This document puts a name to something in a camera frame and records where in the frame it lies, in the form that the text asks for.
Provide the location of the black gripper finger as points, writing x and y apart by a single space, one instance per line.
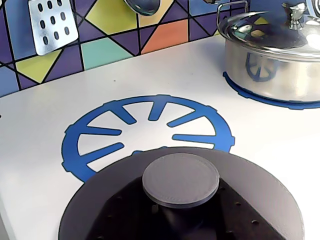
240 217
125 212

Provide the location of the black robot wrist mount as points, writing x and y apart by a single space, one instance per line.
180 177

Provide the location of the shiny steel pot lid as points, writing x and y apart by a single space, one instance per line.
262 32

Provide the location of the blue toy play kitchen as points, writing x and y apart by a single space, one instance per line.
50 105

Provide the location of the steel slotted spatula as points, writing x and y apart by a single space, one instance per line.
52 25

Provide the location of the steel ladle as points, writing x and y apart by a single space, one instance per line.
142 7

